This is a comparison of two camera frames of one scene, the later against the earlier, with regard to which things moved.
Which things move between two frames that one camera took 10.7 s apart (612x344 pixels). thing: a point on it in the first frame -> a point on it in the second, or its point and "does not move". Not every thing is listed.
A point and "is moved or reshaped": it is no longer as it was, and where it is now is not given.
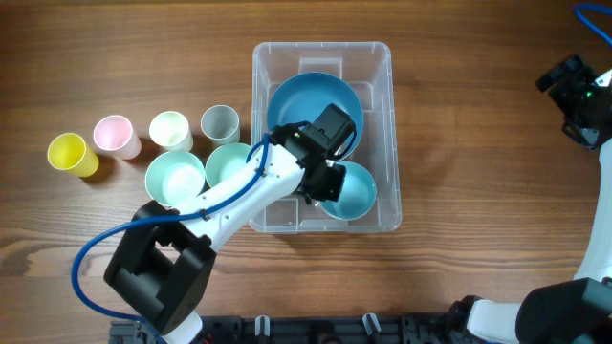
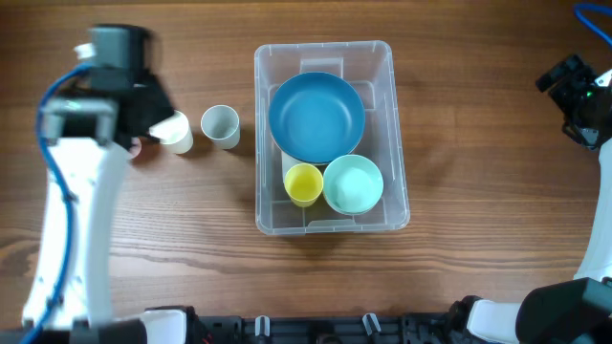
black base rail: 309,329 does not move
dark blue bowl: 303,97 does not move
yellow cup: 70,153 is moved or reshaped
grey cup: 221,124 does not move
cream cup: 170,130 does not move
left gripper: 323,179 -> 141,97
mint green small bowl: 174,178 -> 353,184
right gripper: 576,79 does not move
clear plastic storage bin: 366,66 does not move
